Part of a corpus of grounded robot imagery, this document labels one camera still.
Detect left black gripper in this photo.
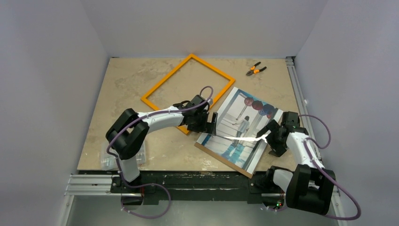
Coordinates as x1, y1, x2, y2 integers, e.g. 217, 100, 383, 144
188, 111, 217, 136

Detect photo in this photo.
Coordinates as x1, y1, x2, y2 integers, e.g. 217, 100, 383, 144
195, 87, 283, 178

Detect orange wooden picture frame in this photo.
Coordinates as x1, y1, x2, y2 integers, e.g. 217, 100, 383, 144
140, 54, 236, 121

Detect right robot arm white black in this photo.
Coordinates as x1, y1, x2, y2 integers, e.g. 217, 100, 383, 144
253, 112, 335, 215

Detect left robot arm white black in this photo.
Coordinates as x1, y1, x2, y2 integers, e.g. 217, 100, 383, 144
105, 95, 218, 193

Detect orange black pliers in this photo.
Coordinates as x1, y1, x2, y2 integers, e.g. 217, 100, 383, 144
246, 62, 267, 76

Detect clear plastic screw box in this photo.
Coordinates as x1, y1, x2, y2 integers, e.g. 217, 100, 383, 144
100, 140, 147, 171

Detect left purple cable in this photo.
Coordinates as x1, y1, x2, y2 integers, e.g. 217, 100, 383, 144
106, 86, 215, 219

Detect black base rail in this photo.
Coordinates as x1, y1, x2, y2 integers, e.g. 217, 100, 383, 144
110, 171, 285, 209

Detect aluminium extrusion rail front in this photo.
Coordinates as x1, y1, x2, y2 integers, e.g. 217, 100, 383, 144
64, 175, 120, 196

